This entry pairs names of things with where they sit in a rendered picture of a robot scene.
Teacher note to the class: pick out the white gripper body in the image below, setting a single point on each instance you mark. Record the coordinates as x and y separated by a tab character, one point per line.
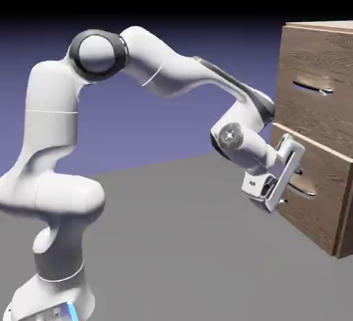
288	172

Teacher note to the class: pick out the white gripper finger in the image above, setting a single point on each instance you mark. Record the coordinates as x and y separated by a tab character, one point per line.
283	201
297	172

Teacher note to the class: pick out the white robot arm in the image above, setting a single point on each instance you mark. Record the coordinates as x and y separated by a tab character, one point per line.
52	133

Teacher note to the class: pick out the wooden drawer front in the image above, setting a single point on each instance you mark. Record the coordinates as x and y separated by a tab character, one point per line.
325	216
311	50

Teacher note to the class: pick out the wooden cabinet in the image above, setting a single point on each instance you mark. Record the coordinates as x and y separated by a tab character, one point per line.
314	122

